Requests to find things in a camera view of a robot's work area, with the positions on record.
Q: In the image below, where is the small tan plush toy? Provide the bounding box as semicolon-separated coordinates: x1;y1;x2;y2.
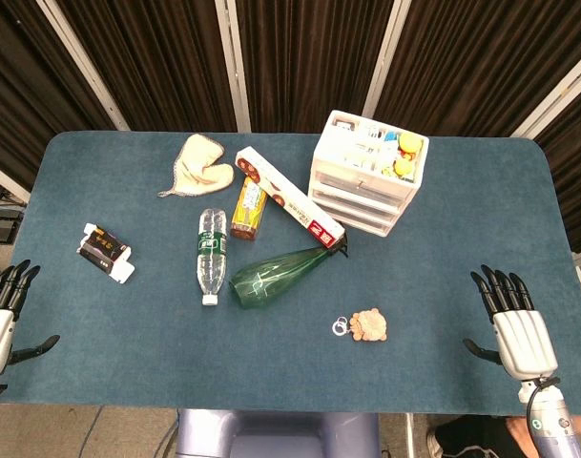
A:
331;307;389;344

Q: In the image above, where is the yellow rubber duck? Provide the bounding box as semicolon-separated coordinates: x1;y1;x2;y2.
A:
393;156;418;178
397;132;425;155

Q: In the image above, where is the small black open carton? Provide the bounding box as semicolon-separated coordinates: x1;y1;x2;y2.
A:
76;222;136;285

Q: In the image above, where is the cream knitted cloth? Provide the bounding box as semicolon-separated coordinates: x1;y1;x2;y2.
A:
156;133;236;199

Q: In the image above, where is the blue floor cable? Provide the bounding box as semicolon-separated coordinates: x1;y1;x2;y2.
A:
77;406;104;458

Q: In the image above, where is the clear water bottle green label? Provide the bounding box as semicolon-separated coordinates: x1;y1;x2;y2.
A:
196;207;228;306

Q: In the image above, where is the green plastic spray bottle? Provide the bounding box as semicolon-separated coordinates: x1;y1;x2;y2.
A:
228;233;349;310

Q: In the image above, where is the long white baking paper box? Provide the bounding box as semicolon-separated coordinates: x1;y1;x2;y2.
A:
235;146;346;249

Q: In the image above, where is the white partition post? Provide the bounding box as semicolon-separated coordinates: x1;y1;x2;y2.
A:
214;0;252;134
510;45;581;139
35;0;131;132
361;0;412;118

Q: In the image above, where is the black cable on right wrist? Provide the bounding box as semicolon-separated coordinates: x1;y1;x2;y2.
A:
525;376;562;421

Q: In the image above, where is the white plastic drawer organizer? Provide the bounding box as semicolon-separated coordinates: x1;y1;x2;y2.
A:
307;110;430;239

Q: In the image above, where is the blue-grey robot torso base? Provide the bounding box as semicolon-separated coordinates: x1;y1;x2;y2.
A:
175;408;382;458

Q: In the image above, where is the black equipment on floor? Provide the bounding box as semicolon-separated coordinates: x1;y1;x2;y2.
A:
0;204;24;245

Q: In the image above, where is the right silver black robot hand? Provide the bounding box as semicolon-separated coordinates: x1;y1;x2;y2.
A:
463;264;559;383

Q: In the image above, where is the person's leg in black shorts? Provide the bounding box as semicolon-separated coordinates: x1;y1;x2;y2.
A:
425;413;581;458

